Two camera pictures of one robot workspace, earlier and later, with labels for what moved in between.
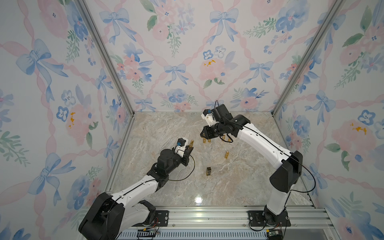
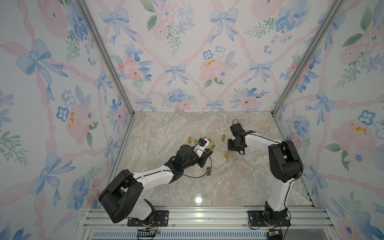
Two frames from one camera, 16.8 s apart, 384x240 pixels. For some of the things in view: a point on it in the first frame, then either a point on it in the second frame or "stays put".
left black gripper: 186,155 -> 203,158
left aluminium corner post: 81,4 stays put
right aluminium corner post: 337,7 stays put
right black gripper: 206,133 -> 229,146
